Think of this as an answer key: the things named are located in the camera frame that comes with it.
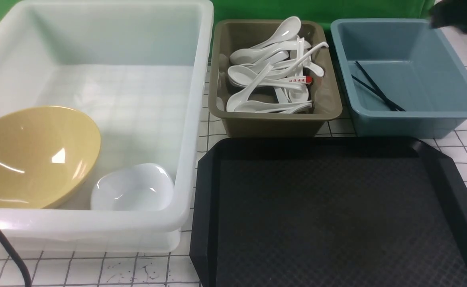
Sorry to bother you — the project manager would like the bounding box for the small white dish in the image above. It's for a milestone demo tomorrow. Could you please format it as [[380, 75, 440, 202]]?
[[91, 162, 175, 211]]

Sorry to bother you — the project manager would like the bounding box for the black chopstick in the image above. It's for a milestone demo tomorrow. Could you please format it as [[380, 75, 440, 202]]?
[[355, 61, 385, 95], [351, 75, 405, 112]]

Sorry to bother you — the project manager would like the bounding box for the tan noodle bowl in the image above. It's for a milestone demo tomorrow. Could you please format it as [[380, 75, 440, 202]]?
[[0, 106, 101, 209]]

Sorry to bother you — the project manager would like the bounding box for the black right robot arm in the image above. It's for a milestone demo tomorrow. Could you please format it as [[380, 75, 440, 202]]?
[[428, 0, 467, 34]]

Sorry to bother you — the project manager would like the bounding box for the white soup spoon front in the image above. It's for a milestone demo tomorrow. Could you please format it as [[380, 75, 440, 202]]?
[[233, 100, 312, 114]]

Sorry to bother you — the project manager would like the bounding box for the white soup spoon left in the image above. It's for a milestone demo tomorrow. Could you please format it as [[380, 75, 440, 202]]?
[[226, 64, 273, 112]]

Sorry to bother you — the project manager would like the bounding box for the white spoon red label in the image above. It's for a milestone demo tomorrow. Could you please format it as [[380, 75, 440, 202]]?
[[227, 65, 313, 90]]

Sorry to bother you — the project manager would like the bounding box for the olive brown spoon bin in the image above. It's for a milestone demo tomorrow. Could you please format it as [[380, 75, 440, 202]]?
[[208, 20, 343, 138]]

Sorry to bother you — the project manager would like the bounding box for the white soup spoon top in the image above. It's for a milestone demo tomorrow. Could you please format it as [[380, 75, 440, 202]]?
[[251, 16, 302, 49]]

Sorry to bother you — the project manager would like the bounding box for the large translucent white plastic bin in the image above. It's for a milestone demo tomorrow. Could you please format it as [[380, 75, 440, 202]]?
[[0, 0, 214, 253]]

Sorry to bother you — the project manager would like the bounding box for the black serving tray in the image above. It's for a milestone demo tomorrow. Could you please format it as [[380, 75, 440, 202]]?
[[190, 137, 467, 287]]

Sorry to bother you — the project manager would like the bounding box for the blue plastic bin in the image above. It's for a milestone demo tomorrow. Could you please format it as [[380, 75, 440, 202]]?
[[330, 18, 467, 139]]

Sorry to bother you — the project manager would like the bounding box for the green backdrop cloth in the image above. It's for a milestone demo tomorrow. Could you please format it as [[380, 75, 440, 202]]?
[[0, 0, 436, 44]]

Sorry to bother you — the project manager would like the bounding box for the white soup spoon long handle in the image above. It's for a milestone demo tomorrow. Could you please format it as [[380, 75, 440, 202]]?
[[267, 41, 330, 80]]

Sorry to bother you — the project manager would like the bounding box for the black cable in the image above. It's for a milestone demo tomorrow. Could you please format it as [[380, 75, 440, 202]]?
[[0, 207, 32, 287]]

